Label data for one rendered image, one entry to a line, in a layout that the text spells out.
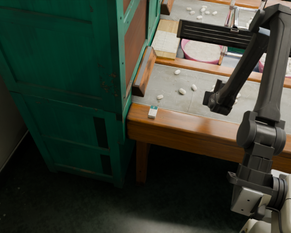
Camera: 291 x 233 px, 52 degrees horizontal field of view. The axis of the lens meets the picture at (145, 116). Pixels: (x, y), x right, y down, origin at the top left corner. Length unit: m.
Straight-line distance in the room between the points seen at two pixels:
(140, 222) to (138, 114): 0.81
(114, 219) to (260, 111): 1.37
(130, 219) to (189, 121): 0.84
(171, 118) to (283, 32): 0.69
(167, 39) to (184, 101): 0.44
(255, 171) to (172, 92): 0.85
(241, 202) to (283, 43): 0.44
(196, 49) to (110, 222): 1.18
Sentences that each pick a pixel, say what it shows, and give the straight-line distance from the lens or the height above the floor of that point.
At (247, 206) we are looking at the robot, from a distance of 0.83.
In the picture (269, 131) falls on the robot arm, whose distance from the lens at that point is 0.83.
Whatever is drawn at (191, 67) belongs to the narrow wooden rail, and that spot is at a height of 0.76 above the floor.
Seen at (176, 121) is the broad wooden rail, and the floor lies 0.76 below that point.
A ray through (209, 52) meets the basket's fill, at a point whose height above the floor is 0.73.
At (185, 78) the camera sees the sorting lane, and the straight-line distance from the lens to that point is 1.63.
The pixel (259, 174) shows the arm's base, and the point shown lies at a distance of 0.80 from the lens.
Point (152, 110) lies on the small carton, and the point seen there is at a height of 0.79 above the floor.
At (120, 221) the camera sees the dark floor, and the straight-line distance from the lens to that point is 1.99.
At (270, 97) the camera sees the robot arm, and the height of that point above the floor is 1.31.
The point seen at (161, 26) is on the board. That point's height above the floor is 0.78.
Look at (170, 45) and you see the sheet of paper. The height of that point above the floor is 0.78.
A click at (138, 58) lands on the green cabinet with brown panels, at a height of 0.87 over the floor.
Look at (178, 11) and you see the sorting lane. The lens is 2.09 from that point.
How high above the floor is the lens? 1.90
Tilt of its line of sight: 54 degrees down
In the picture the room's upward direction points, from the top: 3 degrees clockwise
